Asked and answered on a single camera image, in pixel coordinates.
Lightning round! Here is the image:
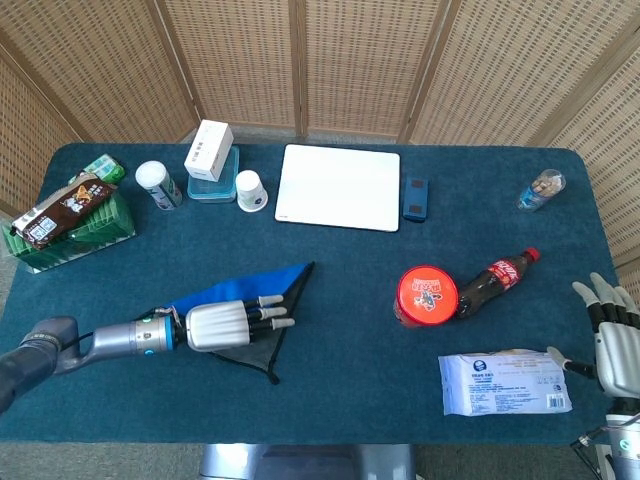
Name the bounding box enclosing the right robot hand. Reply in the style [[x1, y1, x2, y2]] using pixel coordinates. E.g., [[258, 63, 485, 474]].
[[546, 272, 640, 401]]

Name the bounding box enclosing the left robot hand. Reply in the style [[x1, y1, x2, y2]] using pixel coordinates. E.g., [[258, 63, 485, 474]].
[[184, 293, 297, 354]]

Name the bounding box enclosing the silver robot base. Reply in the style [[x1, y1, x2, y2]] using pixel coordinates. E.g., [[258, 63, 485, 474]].
[[198, 443, 419, 480]]

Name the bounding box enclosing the white wet wipes pack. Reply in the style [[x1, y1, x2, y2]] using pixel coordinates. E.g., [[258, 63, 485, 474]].
[[438, 348, 574, 417]]

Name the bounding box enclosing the clear container blue lid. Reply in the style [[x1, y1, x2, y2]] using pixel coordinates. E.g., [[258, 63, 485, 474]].
[[187, 145, 241, 204]]

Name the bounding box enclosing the cola bottle red cap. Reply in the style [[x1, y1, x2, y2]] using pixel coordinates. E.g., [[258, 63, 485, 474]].
[[453, 246, 542, 321]]

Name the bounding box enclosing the white floral paper cup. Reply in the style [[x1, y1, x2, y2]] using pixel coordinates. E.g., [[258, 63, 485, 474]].
[[235, 169, 269, 214]]

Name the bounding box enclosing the blue table cloth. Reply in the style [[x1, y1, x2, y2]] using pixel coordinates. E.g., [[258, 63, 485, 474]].
[[0, 142, 619, 447]]

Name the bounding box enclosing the white green cylindrical can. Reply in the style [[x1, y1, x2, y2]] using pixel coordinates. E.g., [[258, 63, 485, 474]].
[[134, 160, 184, 212]]

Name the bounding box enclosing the small clear jar blue label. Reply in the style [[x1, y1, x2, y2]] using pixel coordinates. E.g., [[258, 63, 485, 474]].
[[516, 168, 568, 213]]

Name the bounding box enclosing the white cardboard box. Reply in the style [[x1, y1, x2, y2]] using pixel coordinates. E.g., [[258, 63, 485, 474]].
[[183, 119, 235, 182]]

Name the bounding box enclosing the white whiteboard black rim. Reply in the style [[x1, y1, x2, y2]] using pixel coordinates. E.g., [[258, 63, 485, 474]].
[[273, 143, 402, 234]]

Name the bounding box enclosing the red lidded round can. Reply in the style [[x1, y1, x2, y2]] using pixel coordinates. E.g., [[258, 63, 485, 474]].
[[392, 264, 460, 330]]

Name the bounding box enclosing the green tissue pack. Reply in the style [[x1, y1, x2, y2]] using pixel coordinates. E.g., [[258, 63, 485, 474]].
[[69, 153, 126, 186]]

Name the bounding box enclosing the brown snack bag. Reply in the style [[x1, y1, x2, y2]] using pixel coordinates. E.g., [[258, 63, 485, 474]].
[[10, 171, 119, 251]]

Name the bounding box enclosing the blue whiteboard eraser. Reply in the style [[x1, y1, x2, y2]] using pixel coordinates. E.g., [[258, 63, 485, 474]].
[[402, 174, 430, 221]]

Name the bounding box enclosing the woven bamboo folding screen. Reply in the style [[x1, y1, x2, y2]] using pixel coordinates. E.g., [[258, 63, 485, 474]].
[[0, 0, 640, 271]]

